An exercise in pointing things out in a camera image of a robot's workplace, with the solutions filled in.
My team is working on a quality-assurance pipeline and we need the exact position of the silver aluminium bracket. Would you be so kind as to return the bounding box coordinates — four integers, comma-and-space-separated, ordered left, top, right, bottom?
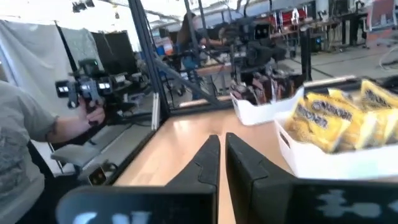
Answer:
150, 92, 161, 131

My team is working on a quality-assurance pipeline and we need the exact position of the black screen panel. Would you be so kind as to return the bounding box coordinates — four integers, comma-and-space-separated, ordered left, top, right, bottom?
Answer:
91, 30, 139, 76

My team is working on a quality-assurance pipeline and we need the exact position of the white fabric curtain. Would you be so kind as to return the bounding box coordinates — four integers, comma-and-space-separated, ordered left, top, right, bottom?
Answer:
0, 19, 105, 121

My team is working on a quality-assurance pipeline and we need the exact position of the black leader arm handle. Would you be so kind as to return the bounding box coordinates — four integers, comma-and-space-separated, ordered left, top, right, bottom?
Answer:
55, 58, 113, 114

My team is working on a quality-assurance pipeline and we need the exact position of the white plastic bin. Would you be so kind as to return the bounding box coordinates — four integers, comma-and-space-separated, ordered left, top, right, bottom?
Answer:
229, 86, 307, 127
274, 110, 398, 182

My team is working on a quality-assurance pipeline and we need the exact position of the cluttered wooden workbench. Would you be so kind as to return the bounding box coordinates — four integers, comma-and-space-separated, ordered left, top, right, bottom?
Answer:
267, 6, 371, 60

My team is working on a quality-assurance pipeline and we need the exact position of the black white-rimmed square tube end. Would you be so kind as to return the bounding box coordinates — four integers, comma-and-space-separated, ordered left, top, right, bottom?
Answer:
77, 161, 119, 187

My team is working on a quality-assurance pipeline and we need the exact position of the person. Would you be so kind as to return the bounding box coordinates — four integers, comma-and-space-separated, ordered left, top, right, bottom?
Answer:
175, 12, 226, 100
0, 80, 60, 224

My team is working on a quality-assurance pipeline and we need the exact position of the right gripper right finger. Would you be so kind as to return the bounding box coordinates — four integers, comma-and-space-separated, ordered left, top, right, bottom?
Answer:
224, 132, 299, 224

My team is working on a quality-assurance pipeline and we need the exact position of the person's forearm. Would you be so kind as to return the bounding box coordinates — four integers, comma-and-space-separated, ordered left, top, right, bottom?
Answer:
45, 116, 94, 144

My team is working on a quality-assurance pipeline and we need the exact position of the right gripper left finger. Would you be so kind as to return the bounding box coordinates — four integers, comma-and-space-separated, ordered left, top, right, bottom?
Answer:
166, 134, 221, 195

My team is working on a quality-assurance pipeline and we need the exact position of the grey padded stool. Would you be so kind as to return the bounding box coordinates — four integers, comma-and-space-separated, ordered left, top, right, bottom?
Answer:
50, 142, 105, 170

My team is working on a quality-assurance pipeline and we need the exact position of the person's hand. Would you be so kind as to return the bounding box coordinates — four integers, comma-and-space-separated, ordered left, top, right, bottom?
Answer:
76, 95, 106, 128

